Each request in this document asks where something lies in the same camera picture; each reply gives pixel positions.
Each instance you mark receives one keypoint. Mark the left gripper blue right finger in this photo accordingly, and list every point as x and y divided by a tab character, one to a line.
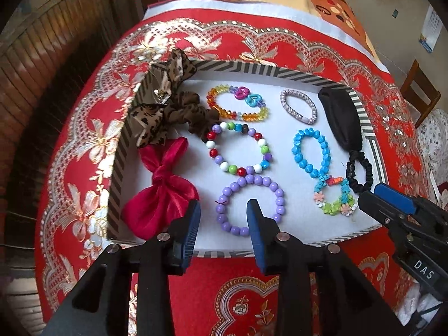
263	231

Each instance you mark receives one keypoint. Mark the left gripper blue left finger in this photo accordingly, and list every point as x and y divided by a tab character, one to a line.
183	234

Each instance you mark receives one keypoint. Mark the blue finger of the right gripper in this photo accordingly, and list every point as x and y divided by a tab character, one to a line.
384	213
400	201

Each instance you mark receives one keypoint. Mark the red satin bow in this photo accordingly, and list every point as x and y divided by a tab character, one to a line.
153	209

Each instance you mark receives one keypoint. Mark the red gold floral tablecloth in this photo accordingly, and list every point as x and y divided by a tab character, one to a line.
74	214

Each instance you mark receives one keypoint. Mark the white floral fabric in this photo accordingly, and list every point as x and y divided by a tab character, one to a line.
432	137

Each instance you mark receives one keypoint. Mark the white striped-edge tray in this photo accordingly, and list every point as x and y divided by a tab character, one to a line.
303	218

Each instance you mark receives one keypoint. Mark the black fabric pouch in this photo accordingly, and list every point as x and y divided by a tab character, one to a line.
342	118

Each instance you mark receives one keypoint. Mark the wooden chair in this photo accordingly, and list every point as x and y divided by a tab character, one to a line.
419	92

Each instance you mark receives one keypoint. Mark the leopard print bow scrunchie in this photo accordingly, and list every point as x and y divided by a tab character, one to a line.
177	107

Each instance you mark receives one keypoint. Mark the wall calendar poster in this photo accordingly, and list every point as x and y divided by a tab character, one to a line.
431	29

